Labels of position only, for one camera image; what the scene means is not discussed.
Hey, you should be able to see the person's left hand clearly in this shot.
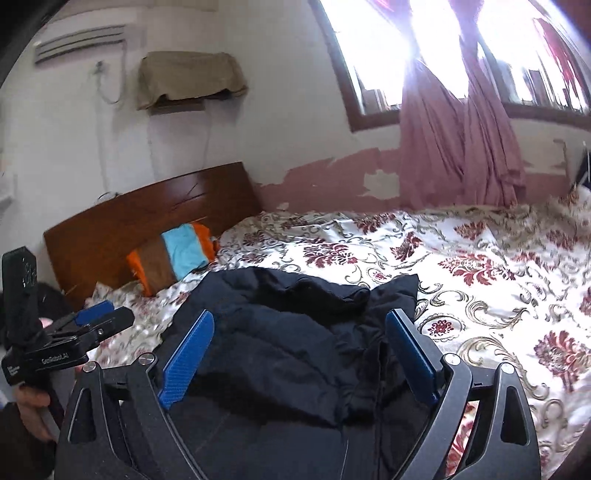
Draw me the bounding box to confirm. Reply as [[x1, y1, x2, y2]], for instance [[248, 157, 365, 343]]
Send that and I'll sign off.
[[16, 364, 88, 441]]

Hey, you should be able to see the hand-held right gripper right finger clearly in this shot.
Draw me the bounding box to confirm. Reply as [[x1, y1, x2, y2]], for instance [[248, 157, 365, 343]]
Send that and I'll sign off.
[[385, 308, 542, 480]]

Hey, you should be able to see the orange brown cyan pillow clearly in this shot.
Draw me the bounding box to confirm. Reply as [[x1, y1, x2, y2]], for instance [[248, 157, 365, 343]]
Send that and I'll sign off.
[[127, 222, 219, 296]]

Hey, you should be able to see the cloth-covered wall shelf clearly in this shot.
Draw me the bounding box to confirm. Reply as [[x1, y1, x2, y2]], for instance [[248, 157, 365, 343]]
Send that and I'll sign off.
[[137, 52, 249, 110]]

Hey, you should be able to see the pink curtain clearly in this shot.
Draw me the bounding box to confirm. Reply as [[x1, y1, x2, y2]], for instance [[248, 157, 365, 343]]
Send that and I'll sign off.
[[399, 0, 468, 208], [457, 0, 528, 207]]

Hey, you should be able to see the small wooden wall shelf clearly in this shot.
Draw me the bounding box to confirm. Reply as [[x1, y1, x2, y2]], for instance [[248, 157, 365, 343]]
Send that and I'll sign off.
[[148, 99, 206, 116]]

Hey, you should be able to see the brown framed window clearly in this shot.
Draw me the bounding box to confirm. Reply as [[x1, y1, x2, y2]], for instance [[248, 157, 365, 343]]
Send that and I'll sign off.
[[307, 0, 591, 134]]

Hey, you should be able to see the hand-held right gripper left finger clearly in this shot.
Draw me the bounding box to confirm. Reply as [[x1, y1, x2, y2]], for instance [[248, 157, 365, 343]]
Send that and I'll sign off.
[[56, 309, 215, 480]]

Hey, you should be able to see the dark navy jacket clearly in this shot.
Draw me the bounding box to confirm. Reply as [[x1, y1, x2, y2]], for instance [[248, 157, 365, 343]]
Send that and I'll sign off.
[[154, 267, 444, 480]]

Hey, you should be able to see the floral bed quilt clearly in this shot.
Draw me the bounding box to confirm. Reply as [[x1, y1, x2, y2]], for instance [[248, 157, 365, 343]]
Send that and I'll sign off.
[[85, 187, 591, 480]]

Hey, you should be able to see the wooden headboard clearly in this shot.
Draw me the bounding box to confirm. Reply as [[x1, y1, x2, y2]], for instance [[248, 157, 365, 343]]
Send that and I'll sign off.
[[44, 161, 262, 310]]

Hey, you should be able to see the white air conditioner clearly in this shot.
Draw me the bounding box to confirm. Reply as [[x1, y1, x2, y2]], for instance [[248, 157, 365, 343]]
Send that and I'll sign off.
[[33, 24, 127, 65]]

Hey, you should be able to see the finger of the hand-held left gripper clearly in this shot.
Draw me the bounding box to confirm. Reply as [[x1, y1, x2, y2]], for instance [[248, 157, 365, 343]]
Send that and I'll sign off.
[[46, 300, 115, 334], [58, 308, 136, 344]]

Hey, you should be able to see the person's left forearm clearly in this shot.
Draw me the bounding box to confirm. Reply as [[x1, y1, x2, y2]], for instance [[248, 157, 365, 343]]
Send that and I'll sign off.
[[0, 401, 57, 480]]

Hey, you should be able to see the air conditioner power cable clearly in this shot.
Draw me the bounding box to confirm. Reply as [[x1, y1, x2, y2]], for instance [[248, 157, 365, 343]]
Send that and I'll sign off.
[[90, 60, 126, 104]]

